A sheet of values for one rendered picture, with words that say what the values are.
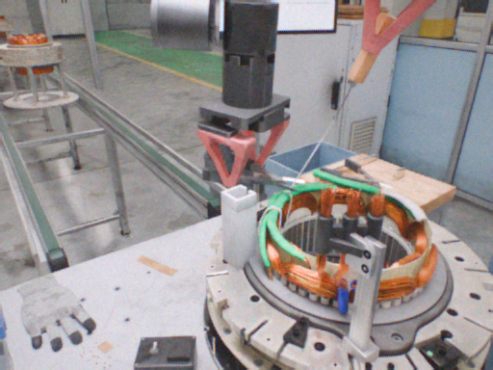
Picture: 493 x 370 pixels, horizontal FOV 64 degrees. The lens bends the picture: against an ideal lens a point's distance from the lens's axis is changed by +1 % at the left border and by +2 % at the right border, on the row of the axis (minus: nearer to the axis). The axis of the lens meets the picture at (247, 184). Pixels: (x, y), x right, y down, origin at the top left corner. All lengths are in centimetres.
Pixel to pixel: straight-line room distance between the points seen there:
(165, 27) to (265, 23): 10
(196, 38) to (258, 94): 8
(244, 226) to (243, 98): 14
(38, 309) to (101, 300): 12
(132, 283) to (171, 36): 65
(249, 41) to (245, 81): 4
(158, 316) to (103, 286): 17
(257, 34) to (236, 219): 19
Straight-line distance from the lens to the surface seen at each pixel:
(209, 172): 48
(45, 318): 90
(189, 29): 42
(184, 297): 90
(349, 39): 266
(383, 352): 39
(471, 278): 50
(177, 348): 73
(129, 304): 90
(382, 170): 80
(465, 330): 44
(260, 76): 43
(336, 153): 90
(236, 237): 43
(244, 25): 42
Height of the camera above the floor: 138
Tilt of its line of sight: 26 degrees down
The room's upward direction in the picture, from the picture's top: straight up
